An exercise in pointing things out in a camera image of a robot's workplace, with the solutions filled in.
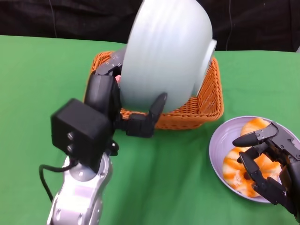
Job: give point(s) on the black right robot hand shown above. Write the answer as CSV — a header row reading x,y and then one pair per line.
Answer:
x,y
281,145

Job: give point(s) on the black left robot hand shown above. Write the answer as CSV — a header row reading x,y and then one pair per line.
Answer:
x,y
100,93

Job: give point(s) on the orange striped croissant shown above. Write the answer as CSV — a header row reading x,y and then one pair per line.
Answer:
x,y
254,124
232,166

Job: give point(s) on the pale green bowl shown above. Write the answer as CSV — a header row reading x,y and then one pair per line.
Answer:
x,y
164,58

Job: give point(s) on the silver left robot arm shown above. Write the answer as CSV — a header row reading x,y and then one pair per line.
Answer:
x,y
79,194

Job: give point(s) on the lavender plate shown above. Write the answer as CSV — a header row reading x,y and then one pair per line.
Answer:
x,y
218,145

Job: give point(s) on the orange wicker basket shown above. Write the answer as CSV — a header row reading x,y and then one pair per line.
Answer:
x,y
206,98

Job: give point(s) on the green tablecloth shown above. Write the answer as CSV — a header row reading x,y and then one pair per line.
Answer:
x,y
35,82

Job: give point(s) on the black backdrop curtain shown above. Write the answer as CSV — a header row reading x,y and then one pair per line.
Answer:
x,y
70,16

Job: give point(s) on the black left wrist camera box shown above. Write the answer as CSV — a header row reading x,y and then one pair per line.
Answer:
x,y
79,131

